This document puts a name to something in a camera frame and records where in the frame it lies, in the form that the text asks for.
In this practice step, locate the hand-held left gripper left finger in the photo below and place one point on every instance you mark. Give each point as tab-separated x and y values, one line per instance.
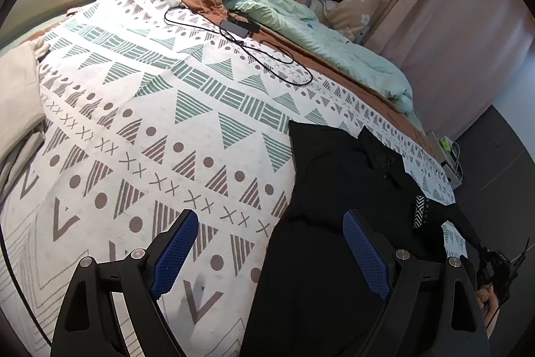
175	252

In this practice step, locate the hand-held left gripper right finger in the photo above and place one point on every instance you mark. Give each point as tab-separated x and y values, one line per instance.
365	256

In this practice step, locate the black garment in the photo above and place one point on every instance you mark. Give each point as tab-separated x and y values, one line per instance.
309	298

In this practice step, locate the person's right hand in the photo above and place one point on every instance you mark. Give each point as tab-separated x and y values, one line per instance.
489	300

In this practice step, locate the white power strip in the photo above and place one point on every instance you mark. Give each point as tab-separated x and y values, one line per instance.
449	160

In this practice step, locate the white geometric patterned blanket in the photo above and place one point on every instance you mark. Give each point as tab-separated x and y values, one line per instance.
138	110

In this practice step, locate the beige folded cloth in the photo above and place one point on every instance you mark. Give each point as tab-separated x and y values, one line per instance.
19	97

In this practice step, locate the black power adapter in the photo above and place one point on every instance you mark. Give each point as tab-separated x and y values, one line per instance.
239	27

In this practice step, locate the peach floral pillow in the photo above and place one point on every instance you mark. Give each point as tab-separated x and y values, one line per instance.
363	5

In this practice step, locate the small pink cloth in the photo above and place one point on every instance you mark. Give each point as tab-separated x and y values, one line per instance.
74	10

